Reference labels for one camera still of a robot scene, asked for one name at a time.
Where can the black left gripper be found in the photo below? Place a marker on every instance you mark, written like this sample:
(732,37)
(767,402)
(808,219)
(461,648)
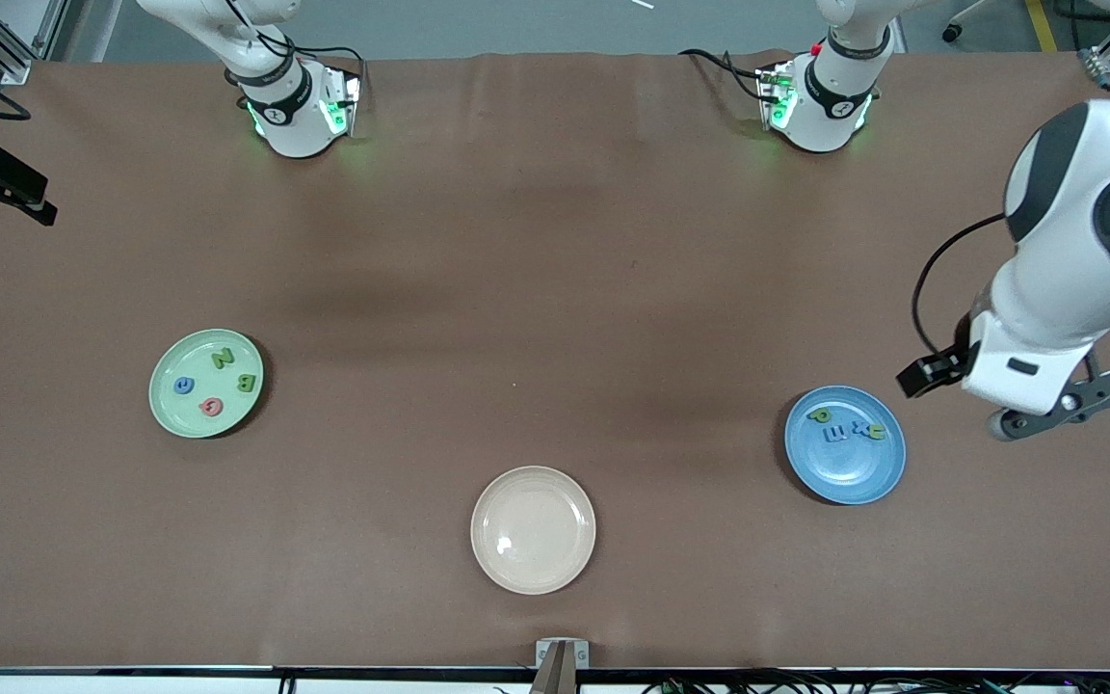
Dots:
(940,369)

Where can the blue lowercase letter m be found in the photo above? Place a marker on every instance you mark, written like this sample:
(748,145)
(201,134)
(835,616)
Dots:
(834,434)

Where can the green lowercase letter p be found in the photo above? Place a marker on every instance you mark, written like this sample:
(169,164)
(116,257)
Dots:
(817,415)

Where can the blue capital letter C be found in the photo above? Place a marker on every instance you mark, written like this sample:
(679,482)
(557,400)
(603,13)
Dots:
(176,386)

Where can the green capital letter N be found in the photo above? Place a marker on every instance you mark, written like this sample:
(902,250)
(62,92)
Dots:
(222,359)

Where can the red capital letter G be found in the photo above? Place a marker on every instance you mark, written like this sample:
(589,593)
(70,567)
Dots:
(204,407)

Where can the green capital letter B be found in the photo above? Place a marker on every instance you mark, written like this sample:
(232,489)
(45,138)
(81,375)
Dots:
(241,384)

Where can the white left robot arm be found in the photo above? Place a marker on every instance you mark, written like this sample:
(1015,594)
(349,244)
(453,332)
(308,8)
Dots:
(1056,289)

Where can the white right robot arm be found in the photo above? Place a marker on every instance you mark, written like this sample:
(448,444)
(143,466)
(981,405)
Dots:
(290,116)

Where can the blue plate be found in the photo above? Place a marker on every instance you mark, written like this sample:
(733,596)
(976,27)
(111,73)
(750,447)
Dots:
(844,477)

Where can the green plate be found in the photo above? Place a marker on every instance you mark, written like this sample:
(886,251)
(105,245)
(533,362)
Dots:
(208,424)

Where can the office chair caster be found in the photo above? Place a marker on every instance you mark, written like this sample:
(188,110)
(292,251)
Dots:
(950,34)

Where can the beige plate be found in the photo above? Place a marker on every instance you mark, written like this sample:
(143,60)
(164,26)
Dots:
(536,540)

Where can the brown table mat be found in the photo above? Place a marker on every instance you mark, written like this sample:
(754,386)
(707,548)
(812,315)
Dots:
(516,241)

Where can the metal bracket with post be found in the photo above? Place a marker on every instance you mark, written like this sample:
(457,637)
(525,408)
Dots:
(545,653)

